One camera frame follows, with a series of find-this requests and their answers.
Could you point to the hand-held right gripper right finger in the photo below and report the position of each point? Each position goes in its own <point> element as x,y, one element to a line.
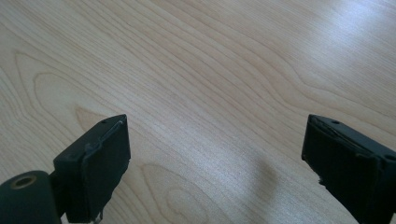
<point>351,165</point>

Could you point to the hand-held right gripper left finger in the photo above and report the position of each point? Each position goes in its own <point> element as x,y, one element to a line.
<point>93,168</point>

